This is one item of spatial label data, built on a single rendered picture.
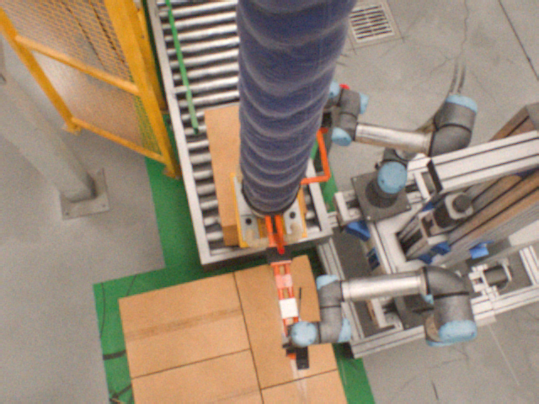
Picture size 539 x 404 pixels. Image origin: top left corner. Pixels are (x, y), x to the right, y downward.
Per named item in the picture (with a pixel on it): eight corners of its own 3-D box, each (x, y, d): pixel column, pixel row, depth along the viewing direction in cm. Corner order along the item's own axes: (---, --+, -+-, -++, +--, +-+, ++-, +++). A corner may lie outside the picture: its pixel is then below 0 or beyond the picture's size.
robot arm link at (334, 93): (338, 98, 197) (317, 91, 197) (333, 112, 207) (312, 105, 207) (344, 80, 199) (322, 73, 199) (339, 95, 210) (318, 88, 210)
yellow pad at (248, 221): (229, 173, 236) (228, 170, 232) (251, 171, 238) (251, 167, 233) (240, 248, 227) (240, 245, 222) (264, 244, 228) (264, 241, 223)
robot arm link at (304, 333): (320, 343, 169) (293, 347, 168) (316, 346, 179) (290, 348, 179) (317, 319, 171) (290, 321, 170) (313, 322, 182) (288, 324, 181)
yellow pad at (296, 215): (271, 168, 238) (272, 164, 234) (293, 165, 240) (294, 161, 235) (284, 241, 229) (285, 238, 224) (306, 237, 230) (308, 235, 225)
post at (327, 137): (311, 165, 357) (333, 88, 262) (320, 163, 358) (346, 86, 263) (313, 174, 355) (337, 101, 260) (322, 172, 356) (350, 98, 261)
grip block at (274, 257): (264, 247, 217) (265, 245, 211) (288, 244, 218) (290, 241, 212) (268, 268, 215) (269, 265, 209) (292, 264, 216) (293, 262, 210)
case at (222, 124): (209, 144, 299) (203, 109, 261) (279, 134, 303) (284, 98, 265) (225, 247, 281) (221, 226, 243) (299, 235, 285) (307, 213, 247)
